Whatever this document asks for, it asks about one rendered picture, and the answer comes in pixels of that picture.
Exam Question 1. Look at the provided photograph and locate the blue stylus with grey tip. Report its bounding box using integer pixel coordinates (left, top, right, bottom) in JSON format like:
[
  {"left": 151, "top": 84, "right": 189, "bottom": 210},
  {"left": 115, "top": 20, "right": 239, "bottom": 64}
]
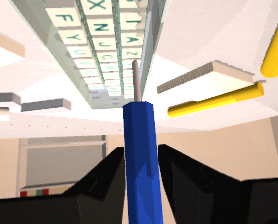
[{"left": 123, "top": 60, "right": 163, "bottom": 224}]

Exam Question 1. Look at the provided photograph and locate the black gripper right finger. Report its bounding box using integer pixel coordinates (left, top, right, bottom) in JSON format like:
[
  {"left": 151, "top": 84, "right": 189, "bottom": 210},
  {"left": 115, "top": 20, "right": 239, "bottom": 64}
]
[{"left": 158, "top": 144, "right": 278, "bottom": 224}]

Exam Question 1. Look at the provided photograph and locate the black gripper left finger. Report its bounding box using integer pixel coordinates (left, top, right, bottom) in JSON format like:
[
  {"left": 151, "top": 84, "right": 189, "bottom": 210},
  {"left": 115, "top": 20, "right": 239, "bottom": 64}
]
[{"left": 0, "top": 147, "right": 126, "bottom": 224}]

